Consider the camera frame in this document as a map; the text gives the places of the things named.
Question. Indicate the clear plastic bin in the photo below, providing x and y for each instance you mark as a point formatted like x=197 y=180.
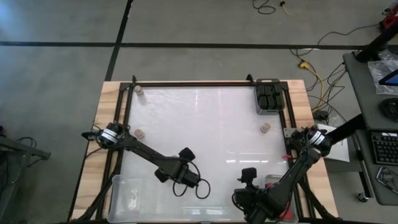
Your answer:
x=121 y=202

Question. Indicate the grey plastic bin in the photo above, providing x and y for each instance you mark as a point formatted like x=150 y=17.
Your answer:
x=269 y=112

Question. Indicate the red tool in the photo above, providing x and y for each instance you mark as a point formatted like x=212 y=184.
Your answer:
x=391 y=20

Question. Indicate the blue-screen tablet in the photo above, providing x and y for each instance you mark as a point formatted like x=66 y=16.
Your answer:
x=392 y=79

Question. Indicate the grey metal stand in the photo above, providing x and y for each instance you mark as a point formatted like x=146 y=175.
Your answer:
x=25 y=148

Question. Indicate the black keyboard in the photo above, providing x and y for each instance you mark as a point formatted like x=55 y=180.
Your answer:
x=385 y=149

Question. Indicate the white paper sheet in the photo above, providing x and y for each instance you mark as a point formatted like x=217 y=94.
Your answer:
x=340 y=152

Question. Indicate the translucent plastic bin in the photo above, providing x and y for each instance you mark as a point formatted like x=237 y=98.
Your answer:
x=273 y=180

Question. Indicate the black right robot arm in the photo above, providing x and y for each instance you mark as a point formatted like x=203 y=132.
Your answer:
x=298 y=171

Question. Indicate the small red tape piece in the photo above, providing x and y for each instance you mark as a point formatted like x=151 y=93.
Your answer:
x=283 y=157

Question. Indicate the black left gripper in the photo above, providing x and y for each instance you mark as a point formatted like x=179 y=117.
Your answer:
x=174 y=168

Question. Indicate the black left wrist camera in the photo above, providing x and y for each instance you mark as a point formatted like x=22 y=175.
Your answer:
x=190 y=179

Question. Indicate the black-lid green spice tin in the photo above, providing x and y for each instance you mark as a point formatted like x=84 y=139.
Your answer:
x=263 y=101
x=271 y=100
x=276 y=88
x=268 y=89
x=279 y=99

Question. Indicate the grey desk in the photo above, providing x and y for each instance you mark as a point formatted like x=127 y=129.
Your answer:
x=357 y=81

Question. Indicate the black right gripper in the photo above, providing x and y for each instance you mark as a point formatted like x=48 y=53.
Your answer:
x=255 y=202

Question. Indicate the clear safety glasses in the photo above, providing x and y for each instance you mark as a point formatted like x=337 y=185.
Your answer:
x=385 y=177

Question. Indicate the desk caster wheel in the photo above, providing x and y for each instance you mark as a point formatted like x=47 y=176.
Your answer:
x=362 y=197

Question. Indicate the black stand pole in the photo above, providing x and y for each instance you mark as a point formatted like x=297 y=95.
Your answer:
x=379 y=40

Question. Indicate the clear plastic bag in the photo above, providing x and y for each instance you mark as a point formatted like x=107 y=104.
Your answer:
x=376 y=71

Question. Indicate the black power adapter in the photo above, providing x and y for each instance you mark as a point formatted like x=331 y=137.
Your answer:
x=320 y=115

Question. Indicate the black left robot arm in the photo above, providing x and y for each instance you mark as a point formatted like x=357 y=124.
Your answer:
x=143 y=151

